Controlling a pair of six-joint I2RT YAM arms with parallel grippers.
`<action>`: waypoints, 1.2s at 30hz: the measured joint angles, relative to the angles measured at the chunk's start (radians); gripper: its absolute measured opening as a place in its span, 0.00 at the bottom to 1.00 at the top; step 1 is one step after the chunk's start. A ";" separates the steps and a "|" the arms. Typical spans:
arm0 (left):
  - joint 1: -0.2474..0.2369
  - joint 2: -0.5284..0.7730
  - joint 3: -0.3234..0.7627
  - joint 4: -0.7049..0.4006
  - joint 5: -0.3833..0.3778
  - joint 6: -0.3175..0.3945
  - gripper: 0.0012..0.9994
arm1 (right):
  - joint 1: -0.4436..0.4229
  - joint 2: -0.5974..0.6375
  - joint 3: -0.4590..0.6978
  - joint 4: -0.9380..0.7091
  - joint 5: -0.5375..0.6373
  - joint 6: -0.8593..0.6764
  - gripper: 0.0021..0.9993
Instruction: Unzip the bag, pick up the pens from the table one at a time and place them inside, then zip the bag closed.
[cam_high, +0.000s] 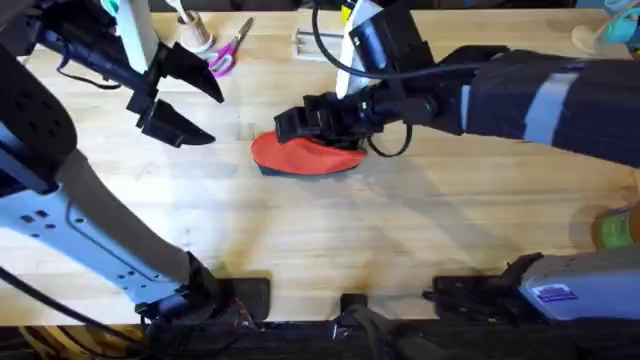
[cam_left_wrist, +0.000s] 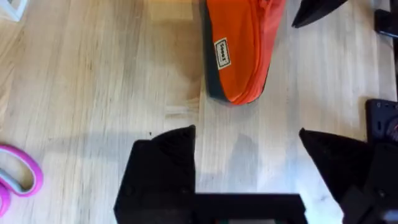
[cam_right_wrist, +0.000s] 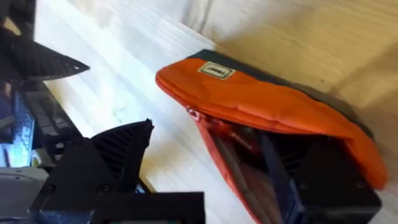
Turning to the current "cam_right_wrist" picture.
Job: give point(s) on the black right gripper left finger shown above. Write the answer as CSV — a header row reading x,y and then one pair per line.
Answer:
x,y
105,165

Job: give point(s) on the black rail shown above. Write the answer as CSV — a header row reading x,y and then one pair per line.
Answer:
x,y
53,121

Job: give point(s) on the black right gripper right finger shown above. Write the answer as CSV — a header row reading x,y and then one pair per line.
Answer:
x,y
335,186

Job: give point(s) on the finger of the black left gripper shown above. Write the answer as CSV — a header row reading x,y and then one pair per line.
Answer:
x,y
34,59

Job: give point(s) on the orange soft zip bag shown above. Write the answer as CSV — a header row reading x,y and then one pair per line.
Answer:
x,y
248,93

